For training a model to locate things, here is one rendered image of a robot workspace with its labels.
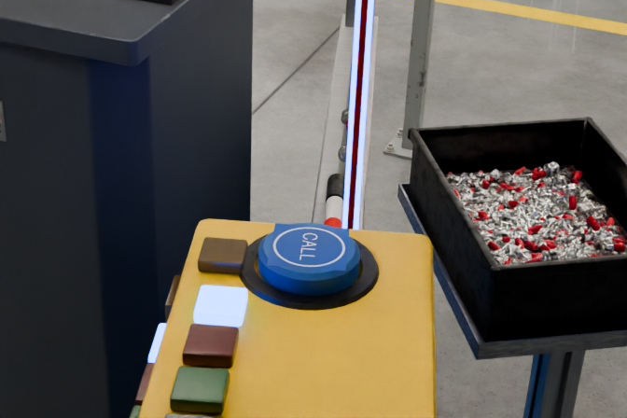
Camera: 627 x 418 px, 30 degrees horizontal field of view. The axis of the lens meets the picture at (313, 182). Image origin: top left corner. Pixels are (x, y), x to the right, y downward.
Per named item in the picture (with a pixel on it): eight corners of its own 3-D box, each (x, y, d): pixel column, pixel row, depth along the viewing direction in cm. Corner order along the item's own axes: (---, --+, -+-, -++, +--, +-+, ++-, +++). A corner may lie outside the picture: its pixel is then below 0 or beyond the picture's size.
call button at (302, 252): (355, 313, 44) (358, 275, 43) (251, 305, 45) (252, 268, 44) (360, 255, 48) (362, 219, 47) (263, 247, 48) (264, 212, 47)
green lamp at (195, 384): (223, 416, 38) (223, 402, 38) (169, 412, 38) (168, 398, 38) (230, 382, 40) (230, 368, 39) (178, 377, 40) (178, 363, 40)
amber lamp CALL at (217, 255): (243, 276, 45) (243, 263, 45) (197, 272, 45) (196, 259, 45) (248, 251, 47) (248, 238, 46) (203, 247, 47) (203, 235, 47)
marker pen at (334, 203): (340, 272, 80) (346, 173, 93) (318, 271, 80) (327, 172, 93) (339, 289, 81) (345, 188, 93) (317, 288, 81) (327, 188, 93)
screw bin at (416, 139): (693, 328, 87) (713, 251, 84) (480, 351, 84) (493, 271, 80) (578, 184, 106) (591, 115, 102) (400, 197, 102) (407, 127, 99)
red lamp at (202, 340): (232, 370, 40) (232, 356, 40) (181, 366, 40) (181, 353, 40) (240, 338, 42) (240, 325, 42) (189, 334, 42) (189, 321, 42)
